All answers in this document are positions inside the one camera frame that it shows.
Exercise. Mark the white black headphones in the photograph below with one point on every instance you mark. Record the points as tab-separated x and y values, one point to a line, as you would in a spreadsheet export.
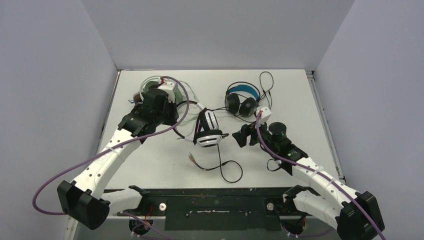
207	132

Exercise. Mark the mint green headphones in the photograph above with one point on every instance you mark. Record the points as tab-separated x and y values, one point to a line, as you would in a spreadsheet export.
156	79

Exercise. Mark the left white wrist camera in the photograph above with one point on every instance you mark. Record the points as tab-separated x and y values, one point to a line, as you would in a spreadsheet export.
169	87

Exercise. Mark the aluminium frame rail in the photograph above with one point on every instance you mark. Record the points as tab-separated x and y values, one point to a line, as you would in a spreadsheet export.
326	132

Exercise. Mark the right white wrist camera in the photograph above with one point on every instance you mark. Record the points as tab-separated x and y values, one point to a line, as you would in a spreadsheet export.
263	114

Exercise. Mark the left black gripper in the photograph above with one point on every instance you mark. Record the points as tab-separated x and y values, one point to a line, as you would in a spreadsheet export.
172	120

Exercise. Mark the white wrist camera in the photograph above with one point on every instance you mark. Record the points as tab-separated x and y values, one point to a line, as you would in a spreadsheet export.
263	114
169	87

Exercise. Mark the black blue headphones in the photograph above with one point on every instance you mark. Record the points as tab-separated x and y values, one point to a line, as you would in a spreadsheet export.
242	98

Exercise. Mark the brown headphones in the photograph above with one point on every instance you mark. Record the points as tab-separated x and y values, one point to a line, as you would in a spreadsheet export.
138	97

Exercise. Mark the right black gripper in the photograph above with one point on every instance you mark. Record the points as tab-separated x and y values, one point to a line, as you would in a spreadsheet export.
250	136

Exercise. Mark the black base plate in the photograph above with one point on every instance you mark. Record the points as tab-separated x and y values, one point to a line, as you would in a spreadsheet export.
222	209

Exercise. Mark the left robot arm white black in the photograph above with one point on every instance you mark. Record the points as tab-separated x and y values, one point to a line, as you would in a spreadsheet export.
84	198

